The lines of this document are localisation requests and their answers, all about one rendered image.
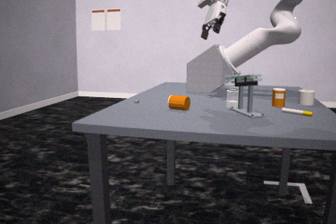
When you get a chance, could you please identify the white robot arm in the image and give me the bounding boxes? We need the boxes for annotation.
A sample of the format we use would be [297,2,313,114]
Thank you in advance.
[198,0,302,74]

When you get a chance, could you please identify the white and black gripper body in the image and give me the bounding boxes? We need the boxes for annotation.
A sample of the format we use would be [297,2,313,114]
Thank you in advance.
[205,1,226,29]

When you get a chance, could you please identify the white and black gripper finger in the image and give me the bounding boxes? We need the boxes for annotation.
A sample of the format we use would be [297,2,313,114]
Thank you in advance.
[201,25,212,40]
[213,12,226,33]

